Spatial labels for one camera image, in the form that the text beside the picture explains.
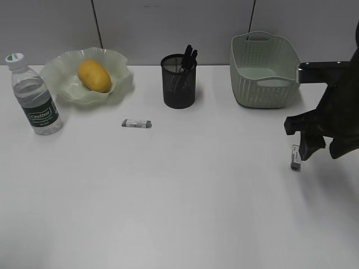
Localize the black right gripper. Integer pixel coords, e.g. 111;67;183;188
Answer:
284;53;359;161

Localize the grey white eraser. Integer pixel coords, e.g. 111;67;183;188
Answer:
290;145;301;171
121;119;152;128

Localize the black marker pen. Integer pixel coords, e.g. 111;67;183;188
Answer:
181;45;193;71
177;45;193;87
183;50;198;72

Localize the yellow mango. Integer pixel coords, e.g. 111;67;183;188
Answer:
77;59;112;93

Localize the clear water bottle green label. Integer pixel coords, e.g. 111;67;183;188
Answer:
5;53;63;135

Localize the pale green woven plastic basket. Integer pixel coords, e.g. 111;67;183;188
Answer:
230;31;300;109

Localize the black mesh pen holder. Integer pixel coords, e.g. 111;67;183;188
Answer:
160;54;197;109

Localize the pale green wavy glass bowl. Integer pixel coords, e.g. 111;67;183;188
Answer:
40;47;134;107

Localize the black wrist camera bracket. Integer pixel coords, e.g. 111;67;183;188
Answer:
297;61;349;85

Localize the black cable behind right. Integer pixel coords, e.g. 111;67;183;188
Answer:
247;0;257;34

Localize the black cable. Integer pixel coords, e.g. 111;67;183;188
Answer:
247;0;257;34
91;0;105;49

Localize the black cable behind left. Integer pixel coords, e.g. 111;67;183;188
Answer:
91;0;105;49

